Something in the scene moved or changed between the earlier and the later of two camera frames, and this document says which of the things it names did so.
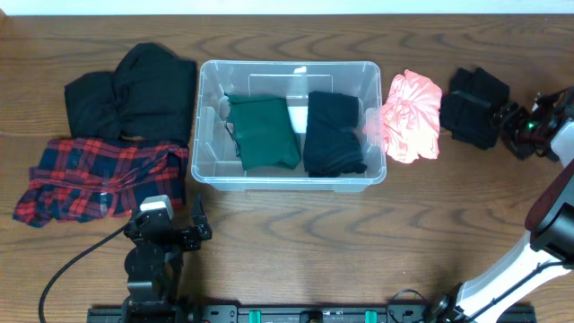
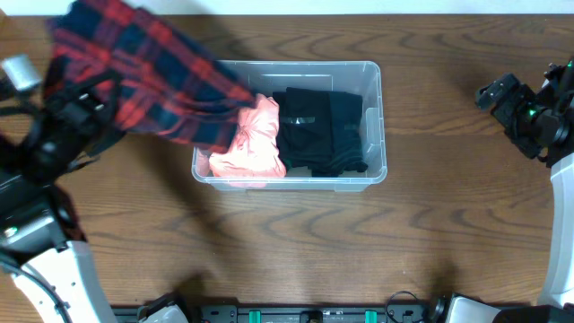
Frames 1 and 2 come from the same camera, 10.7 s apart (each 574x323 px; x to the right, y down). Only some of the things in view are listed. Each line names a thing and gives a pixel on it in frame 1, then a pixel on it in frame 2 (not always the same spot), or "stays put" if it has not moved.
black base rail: [317, 313] stays put
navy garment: [333, 145] stays put
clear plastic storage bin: [288, 126] stays put
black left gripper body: [187, 234] -> [83, 104]
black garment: [466, 110] -> [304, 129]
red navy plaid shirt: [83, 180] -> [156, 80]
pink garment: [408, 120] -> [255, 151]
